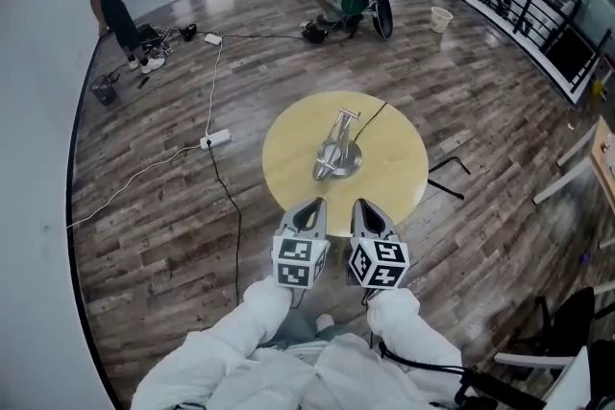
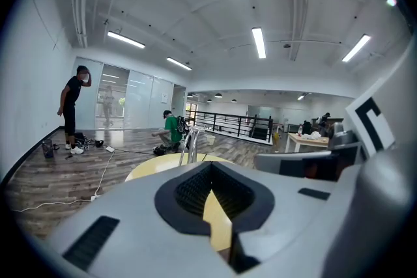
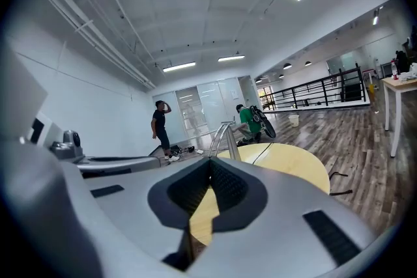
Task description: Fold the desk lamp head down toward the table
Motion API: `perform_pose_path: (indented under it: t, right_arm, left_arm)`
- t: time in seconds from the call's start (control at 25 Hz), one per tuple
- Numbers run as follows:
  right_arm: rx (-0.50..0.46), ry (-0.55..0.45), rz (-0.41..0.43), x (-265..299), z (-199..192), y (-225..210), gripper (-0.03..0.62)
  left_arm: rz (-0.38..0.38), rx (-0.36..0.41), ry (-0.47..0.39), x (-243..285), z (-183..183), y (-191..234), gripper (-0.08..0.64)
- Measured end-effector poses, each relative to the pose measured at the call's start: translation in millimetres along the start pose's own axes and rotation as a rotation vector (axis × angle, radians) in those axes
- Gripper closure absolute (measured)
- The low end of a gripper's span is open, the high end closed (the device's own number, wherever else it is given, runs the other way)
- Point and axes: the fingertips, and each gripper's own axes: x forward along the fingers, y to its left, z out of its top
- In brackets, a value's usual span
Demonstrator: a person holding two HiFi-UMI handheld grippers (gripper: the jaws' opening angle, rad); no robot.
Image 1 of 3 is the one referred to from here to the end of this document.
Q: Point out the person's left forearm white sleeve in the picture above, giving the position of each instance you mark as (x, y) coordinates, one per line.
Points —
(226, 350)

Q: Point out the pile of black equipment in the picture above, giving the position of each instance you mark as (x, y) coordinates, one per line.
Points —
(161, 37)

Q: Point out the round yellow table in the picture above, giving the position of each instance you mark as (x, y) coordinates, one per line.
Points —
(384, 177)

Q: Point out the black headset on floor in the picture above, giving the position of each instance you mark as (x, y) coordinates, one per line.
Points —
(313, 32)

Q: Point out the black office chair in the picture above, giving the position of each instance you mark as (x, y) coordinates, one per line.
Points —
(567, 326)

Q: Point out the person's right forearm white sleeve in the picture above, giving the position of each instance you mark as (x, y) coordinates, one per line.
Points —
(399, 345)

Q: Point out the beige plastic bucket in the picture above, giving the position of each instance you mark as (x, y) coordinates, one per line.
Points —
(441, 20)

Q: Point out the white power adapter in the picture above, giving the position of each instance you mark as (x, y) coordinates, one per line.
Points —
(213, 39)

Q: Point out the wooden side desk white legs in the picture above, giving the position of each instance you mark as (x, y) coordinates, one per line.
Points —
(572, 168)

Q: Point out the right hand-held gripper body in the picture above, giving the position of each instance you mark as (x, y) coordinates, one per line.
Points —
(379, 261)

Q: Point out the white power strip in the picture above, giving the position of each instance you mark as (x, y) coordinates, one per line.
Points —
(215, 140)

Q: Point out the silver desk lamp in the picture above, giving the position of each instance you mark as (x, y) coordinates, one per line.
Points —
(336, 153)

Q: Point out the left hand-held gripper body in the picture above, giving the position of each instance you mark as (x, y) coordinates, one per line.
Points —
(300, 261)

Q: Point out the black metal table leg frame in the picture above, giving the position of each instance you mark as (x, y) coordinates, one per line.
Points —
(449, 180)

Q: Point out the person's own legs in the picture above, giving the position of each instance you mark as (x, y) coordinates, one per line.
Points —
(302, 331)

